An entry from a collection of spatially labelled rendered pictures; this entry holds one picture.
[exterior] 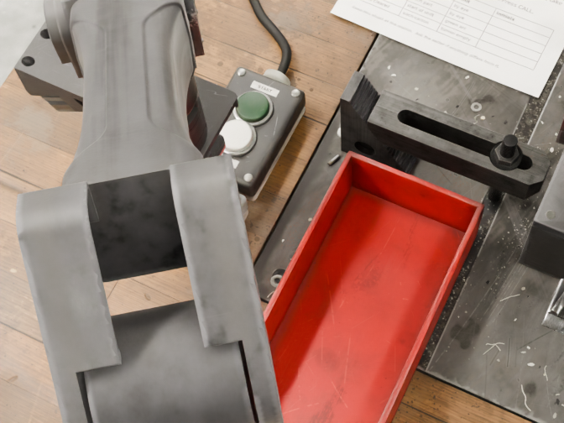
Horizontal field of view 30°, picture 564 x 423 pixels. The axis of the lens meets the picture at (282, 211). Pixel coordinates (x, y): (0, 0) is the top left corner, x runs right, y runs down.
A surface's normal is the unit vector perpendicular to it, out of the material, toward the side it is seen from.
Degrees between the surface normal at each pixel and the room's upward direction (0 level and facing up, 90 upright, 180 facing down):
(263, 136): 0
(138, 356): 1
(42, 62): 1
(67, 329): 37
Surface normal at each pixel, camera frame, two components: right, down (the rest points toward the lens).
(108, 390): 0.00, -0.11
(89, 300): 0.07, 0.20
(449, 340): -0.06, -0.43
